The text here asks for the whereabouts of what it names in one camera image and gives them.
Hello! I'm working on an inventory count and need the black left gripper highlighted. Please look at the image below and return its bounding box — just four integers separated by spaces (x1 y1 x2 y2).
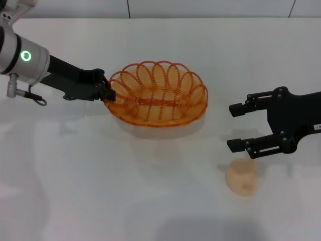
40 54 116 102

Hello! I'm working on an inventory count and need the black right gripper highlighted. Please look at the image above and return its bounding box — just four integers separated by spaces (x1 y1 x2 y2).
227 86 321 159

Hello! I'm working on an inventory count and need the orange wire basket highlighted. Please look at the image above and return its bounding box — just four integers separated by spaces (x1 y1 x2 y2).
104 59 209 128

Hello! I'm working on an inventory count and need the pale beige bread bun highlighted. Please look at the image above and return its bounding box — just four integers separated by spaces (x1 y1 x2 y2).
225 158 258 198

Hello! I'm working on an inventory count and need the white tablecloth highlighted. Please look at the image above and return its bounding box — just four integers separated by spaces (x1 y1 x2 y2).
0 17 321 241

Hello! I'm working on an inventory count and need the left wrist cable with plug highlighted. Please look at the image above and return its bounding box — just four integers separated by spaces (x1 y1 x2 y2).
6 72 48 107

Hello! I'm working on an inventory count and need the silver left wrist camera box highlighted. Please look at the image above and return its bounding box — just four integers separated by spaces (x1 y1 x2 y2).
0 0 37 26

